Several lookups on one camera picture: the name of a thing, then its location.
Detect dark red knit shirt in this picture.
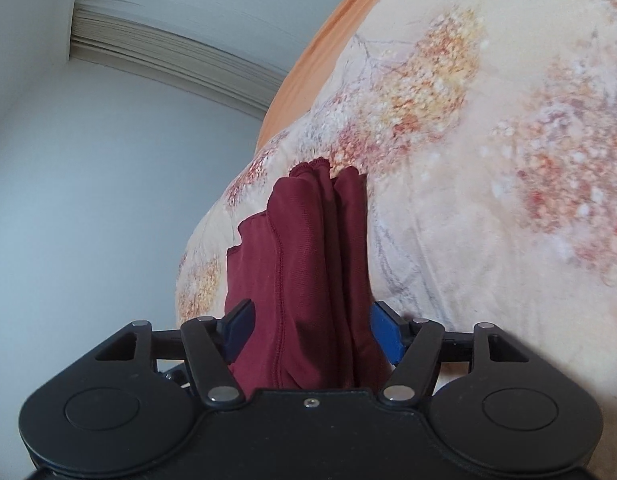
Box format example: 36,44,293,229
225,158,391,394

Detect beige pleated curtain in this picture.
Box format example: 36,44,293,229
70,0,286,118

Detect orange bed sheet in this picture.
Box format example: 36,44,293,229
256,0,379,151

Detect floral beige bed comforter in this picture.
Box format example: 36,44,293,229
176,0,617,479

